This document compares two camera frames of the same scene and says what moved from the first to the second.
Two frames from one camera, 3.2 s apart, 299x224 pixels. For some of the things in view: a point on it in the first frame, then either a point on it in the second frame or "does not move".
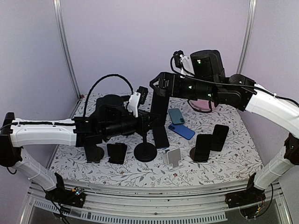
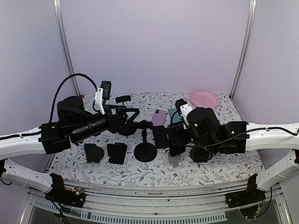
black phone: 159,110 -> 176,148
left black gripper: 145,125 -> 112,125
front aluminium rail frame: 117,203 does not move
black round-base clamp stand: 145,151 does not move
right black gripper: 164,76 -> 175,134
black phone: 160,137 does not move
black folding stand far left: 94,153 does not move
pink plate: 202,104 does not move
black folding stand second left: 117,152 does not move
